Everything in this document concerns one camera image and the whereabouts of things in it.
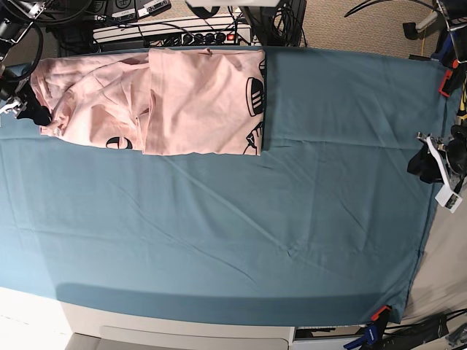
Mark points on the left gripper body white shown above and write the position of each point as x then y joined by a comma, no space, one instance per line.
446,196

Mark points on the black power strip bottom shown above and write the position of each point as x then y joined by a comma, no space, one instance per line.
417,335

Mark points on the teal table cloth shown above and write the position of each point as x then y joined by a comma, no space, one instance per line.
324,228

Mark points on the grey drawer cabinet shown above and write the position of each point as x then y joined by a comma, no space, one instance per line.
163,333

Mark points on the white power strip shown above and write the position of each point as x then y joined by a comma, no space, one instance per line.
221,29

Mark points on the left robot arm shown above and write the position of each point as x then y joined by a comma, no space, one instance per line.
453,48

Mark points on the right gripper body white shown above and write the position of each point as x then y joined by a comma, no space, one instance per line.
14,105

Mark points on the orange blue clamp bottom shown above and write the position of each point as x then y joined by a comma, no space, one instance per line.
372,332

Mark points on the orange clamp top right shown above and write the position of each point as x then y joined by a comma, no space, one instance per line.
450,79

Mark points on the pink T-shirt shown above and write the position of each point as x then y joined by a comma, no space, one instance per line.
160,102

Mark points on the yellow handled pliers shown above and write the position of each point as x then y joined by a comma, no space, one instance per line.
462,111

